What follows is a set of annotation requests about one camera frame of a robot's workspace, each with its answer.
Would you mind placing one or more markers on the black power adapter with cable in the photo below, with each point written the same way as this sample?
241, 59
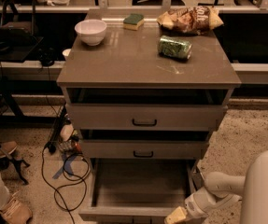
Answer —
198, 180

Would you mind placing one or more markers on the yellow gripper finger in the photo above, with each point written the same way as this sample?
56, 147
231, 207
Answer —
177, 216

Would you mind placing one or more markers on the drawer with black handle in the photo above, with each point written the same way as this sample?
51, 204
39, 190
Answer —
146, 109
118, 144

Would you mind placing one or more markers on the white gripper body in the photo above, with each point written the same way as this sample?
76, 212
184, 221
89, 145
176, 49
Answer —
198, 204

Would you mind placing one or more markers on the white bowl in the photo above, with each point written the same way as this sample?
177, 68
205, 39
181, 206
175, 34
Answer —
91, 32

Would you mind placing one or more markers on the green soda can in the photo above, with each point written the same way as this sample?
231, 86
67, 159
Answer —
174, 47

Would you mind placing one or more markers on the top drawer with black handle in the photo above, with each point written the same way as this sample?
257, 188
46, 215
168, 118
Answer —
146, 109

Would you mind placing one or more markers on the brown chip bag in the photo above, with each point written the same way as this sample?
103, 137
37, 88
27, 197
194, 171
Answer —
190, 20

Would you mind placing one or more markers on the green yellow sponge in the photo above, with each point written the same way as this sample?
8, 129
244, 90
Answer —
133, 21

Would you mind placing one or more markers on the grey drawer cabinet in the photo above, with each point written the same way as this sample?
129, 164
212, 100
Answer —
129, 59

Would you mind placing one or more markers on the brown shoe lower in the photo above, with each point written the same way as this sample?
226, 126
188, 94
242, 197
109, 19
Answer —
15, 211

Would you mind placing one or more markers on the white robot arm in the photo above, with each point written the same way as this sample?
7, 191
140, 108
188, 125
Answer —
221, 190

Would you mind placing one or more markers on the middle drawer with black handle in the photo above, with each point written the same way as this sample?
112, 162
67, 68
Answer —
118, 144

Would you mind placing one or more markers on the blue tape cross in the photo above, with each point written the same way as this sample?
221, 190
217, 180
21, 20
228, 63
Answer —
66, 168

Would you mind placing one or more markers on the black bag on shelf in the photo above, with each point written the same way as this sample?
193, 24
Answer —
15, 32

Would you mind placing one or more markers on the white paper cup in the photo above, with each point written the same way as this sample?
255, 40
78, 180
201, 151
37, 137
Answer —
66, 53

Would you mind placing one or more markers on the black tripod stick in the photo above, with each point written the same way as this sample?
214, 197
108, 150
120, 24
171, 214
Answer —
17, 164

